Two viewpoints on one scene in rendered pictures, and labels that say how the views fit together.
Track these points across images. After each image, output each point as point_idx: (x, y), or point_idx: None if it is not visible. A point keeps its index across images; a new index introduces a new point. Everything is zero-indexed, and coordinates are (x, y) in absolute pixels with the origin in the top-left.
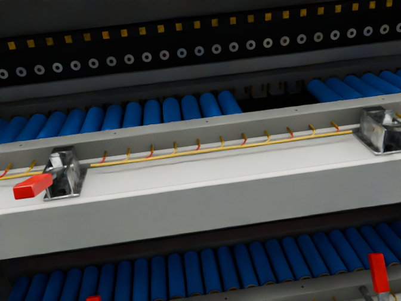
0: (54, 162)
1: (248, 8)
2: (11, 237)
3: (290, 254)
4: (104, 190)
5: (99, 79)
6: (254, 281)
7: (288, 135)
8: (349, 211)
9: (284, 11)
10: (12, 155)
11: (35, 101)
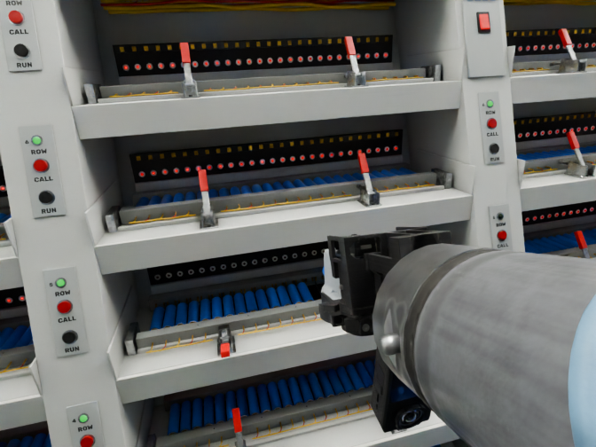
0: (223, 335)
1: None
2: (200, 376)
3: (341, 377)
4: (247, 348)
5: (226, 276)
6: (322, 395)
7: None
8: None
9: None
10: (194, 331)
11: (188, 291)
